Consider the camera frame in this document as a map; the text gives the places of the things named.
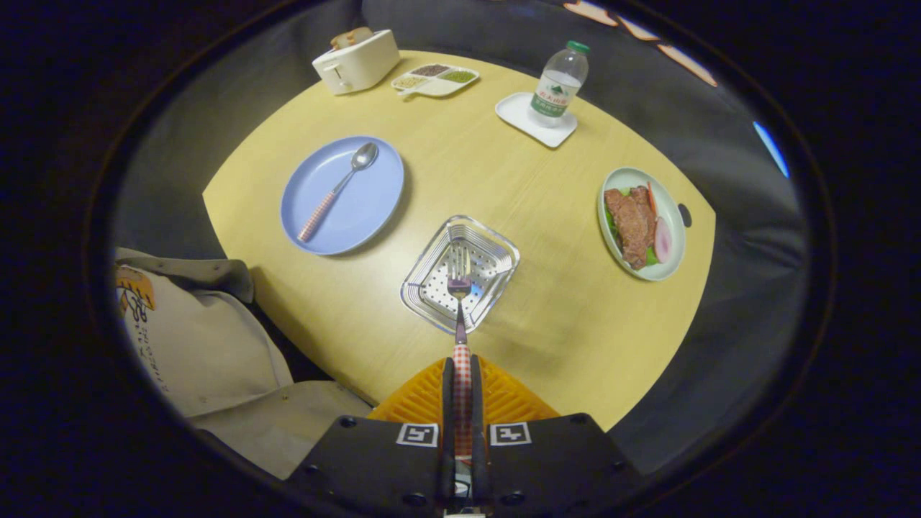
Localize brown meat slices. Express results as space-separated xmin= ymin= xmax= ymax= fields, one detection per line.
xmin=604 ymin=186 xmax=657 ymax=271

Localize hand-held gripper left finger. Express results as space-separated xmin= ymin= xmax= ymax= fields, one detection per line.
xmin=284 ymin=358 xmax=455 ymax=518

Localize white toaster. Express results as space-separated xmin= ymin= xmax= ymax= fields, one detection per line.
xmin=312 ymin=29 xmax=401 ymax=96

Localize checkered-handle metal spoon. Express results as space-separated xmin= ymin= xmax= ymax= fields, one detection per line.
xmin=297 ymin=142 xmax=380 ymax=243

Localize white square coaster tray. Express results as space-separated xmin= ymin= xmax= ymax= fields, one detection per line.
xmin=495 ymin=91 xmax=579 ymax=149

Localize blue plate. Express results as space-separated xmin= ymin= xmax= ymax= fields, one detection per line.
xmin=280 ymin=135 xmax=405 ymax=256

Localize pale green food plate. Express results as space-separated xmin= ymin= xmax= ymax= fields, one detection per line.
xmin=597 ymin=167 xmax=687 ymax=282

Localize white divided grain dish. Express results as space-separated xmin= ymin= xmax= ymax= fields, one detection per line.
xmin=391 ymin=63 xmax=481 ymax=99

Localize square perforated metal tray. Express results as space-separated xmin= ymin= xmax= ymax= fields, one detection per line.
xmin=400 ymin=214 xmax=521 ymax=335

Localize checkered-handle metal fork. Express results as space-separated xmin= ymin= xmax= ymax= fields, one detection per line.
xmin=446 ymin=245 xmax=473 ymax=461

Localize clear green-capped water bottle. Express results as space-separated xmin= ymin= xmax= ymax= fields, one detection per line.
xmin=530 ymin=40 xmax=591 ymax=129

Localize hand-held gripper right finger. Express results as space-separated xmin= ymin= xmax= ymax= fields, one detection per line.
xmin=471 ymin=356 xmax=645 ymax=518

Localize pink ham slice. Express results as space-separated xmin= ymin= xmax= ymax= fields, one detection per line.
xmin=653 ymin=216 xmax=673 ymax=264

